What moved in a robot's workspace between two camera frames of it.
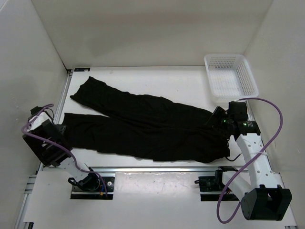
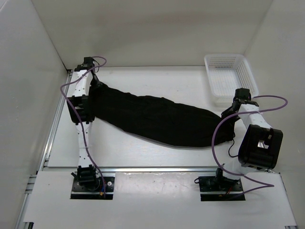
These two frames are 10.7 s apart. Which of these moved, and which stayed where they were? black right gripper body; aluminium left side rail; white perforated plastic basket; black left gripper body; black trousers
Moved: black trousers; black left gripper body; black right gripper body
Stayed: aluminium left side rail; white perforated plastic basket
